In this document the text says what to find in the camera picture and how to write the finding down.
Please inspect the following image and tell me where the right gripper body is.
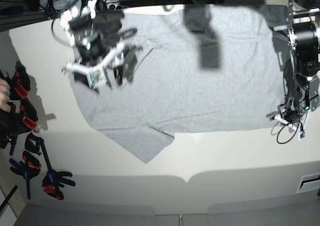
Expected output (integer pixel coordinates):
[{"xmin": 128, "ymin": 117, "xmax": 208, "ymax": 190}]
[{"xmin": 62, "ymin": 42, "xmax": 140, "ymax": 90}]

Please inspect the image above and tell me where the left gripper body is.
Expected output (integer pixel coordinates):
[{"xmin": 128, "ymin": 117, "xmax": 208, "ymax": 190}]
[{"xmin": 266, "ymin": 98, "xmax": 310, "ymax": 141}]

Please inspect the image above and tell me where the grey T-shirt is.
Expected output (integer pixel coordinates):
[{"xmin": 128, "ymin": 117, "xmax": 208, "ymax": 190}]
[{"xmin": 69, "ymin": 5, "xmax": 288, "ymax": 163}]

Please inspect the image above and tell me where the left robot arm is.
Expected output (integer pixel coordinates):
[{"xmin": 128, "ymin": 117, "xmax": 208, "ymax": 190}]
[{"xmin": 266, "ymin": 0, "xmax": 320, "ymax": 140}]

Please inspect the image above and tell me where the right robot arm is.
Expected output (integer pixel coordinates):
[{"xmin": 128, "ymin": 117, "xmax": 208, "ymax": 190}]
[{"xmin": 59, "ymin": 0, "xmax": 141, "ymax": 91}]

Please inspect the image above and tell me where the person hand at edge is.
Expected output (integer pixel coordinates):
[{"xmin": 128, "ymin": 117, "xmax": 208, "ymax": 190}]
[{"xmin": 0, "ymin": 79, "xmax": 11, "ymax": 112}]

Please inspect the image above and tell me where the white label holder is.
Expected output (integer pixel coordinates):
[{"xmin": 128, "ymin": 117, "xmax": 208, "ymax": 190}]
[{"xmin": 296, "ymin": 172, "xmax": 320, "ymax": 193}]

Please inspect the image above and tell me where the blue red clamp top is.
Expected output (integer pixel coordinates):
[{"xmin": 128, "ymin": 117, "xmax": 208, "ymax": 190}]
[{"xmin": 0, "ymin": 66, "xmax": 32, "ymax": 106}]

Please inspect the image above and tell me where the blue red clamp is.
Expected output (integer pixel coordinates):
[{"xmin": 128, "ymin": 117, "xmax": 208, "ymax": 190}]
[
  {"xmin": 0, "ymin": 98, "xmax": 39, "ymax": 156},
  {"xmin": 9, "ymin": 151, "xmax": 42, "ymax": 200},
  {"xmin": 0, "ymin": 66, "xmax": 32, "ymax": 106}
]

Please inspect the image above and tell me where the blue red clamp middle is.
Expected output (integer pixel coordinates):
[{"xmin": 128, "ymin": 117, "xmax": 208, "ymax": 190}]
[{"xmin": 0, "ymin": 98, "xmax": 39, "ymax": 156}]

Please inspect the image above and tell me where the black bar clamp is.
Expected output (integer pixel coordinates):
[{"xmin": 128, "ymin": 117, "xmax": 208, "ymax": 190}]
[{"xmin": 24, "ymin": 132, "xmax": 76, "ymax": 200}]

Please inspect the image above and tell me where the blue red clamp lower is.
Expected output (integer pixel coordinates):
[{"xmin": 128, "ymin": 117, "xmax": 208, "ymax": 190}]
[{"xmin": 9, "ymin": 151, "xmax": 42, "ymax": 200}]

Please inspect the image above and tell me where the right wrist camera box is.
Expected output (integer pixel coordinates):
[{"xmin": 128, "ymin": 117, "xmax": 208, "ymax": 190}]
[{"xmin": 88, "ymin": 69, "xmax": 106, "ymax": 89}]

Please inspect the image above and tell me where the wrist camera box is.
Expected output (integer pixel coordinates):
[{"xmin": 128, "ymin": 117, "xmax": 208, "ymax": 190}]
[
  {"xmin": 297, "ymin": 130, "xmax": 307, "ymax": 141},
  {"xmin": 88, "ymin": 69, "xmax": 106, "ymax": 89}
]

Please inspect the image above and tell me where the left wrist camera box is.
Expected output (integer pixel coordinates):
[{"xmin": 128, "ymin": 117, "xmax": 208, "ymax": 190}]
[{"xmin": 297, "ymin": 130, "xmax": 307, "ymax": 141}]

